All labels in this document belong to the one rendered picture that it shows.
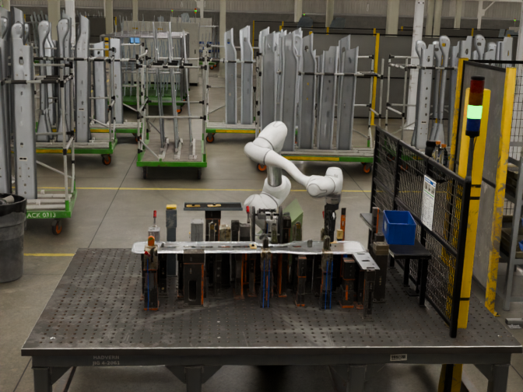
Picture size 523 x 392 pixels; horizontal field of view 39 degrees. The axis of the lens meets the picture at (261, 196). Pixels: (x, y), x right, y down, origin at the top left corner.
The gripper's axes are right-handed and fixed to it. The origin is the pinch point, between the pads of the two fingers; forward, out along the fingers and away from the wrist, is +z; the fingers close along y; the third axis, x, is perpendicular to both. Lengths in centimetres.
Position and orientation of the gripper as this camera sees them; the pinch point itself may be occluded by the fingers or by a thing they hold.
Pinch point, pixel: (331, 235)
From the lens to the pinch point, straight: 441.2
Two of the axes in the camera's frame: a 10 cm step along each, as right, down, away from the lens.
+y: 0.9, 2.4, -9.7
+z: -0.3, 9.7, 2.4
